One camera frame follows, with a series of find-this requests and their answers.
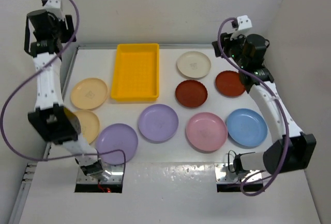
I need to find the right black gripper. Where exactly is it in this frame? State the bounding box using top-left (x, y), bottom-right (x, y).
top-left (213, 29), bottom-right (248, 68)

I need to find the orange-red plate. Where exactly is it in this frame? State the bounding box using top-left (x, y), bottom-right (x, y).
top-left (215, 70), bottom-right (245, 97)

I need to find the cream white plate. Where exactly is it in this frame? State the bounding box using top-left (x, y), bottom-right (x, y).
top-left (176, 51), bottom-right (212, 79)

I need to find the dark red plate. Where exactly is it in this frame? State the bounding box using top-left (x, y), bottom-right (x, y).
top-left (175, 80), bottom-right (208, 108)

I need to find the pale yellow plate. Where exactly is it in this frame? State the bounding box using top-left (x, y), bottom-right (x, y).
top-left (65, 110), bottom-right (100, 144)
top-left (70, 78), bottom-right (109, 110)

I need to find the blue plate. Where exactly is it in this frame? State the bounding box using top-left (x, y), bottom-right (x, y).
top-left (226, 108), bottom-right (268, 147)

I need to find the pink plate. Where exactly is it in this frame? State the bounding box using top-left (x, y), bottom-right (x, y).
top-left (186, 112), bottom-right (228, 153)

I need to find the purple plate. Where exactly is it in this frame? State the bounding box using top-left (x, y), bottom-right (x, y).
top-left (95, 123), bottom-right (138, 162)
top-left (138, 104), bottom-right (179, 143)

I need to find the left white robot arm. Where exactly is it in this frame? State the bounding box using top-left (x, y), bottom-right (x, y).
top-left (24, 9), bottom-right (103, 178)

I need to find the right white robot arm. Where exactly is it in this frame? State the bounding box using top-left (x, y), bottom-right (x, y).
top-left (212, 33), bottom-right (317, 174)

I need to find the yellow plastic bin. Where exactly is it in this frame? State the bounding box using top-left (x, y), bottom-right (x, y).
top-left (111, 43), bottom-right (159, 102)

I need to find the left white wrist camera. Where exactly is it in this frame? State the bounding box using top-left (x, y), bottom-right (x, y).
top-left (43, 0), bottom-right (64, 20)

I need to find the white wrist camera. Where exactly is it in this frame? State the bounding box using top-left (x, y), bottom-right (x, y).
top-left (43, 0), bottom-right (64, 20)
top-left (231, 15), bottom-right (252, 39)

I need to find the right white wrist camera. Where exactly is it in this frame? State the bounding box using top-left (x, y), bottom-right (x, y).
top-left (231, 15), bottom-right (252, 39)

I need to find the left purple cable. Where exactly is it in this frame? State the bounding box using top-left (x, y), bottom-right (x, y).
top-left (0, 0), bottom-right (127, 183)

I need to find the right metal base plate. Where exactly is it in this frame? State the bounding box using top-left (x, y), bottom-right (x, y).
top-left (214, 162), bottom-right (263, 184)

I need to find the metal base plate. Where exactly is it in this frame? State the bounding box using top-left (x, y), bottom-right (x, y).
top-left (214, 162), bottom-right (263, 184)
top-left (76, 162), bottom-right (124, 185)

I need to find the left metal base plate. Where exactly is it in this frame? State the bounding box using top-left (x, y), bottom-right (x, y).
top-left (76, 162), bottom-right (124, 185)

